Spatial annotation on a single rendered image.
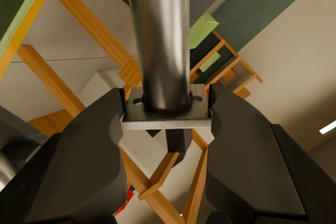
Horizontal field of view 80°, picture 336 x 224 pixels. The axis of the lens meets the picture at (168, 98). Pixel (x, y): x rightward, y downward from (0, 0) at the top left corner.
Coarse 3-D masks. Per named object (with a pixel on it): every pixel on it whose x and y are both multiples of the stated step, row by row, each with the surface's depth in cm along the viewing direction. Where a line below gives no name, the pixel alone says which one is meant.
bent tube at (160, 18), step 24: (144, 0) 9; (168, 0) 9; (144, 24) 9; (168, 24) 9; (144, 48) 10; (168, 48) 10; (144, 72) 11; (168, 72) 11; (144, 96) 13; (168, 96) 12; (192, 96) 13; (144, 120) 12; (168, 120) 12; (192, 120) 12
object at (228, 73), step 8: (216, 32) 510; (224, 40) 505; (192, 48) 542; (216, 48) 514; (208, 56) 527; (216, 56) 527; (200, 64) 540; (208, 64) 538; (232, 64) 511; (192, 72) 551; (224, 72) 526; (232, 72) 526; (192, 80) 563; (216, 80) 537; (248, 80) 507; (208, 88) 552; (240, 88) 518; (240, 96) 533
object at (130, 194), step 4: (128, 184) 562; (128, 188) 564; (132, 188) 579; (128, 192) 554; (132, 192) 564; (128, 196) 545; (128, 200) 536; (124, 204) 519; (120, 208) 510; (116, 212) 516
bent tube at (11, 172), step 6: (0, 156) 14; (0, 162) 14; (6, 162) 14; (0, 168) 14; (6, 168) 14; (12, 168) 15; (0, 174) 14; (6, 174) 14; (12, 174) 14; (0, 180) 14; (6, 180) 14; (0, 186) 14
